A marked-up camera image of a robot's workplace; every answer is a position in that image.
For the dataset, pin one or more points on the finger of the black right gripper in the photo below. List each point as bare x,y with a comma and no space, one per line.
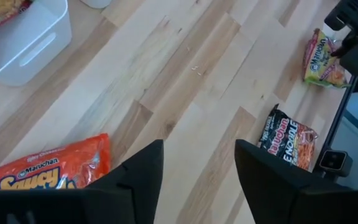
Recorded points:
346,46

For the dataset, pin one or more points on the black Maruchan Fire Noodle packet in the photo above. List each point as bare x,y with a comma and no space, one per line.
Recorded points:
287,140

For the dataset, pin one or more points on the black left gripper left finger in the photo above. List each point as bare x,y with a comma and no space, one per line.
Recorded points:
148,180

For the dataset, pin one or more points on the small table-level camera box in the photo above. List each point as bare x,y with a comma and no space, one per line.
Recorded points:
334,161

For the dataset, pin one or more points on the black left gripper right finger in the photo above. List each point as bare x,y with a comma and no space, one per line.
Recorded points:
266,186

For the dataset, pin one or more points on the red Maruchan Saucy Noodles packet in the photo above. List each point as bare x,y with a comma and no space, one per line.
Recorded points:
51,168

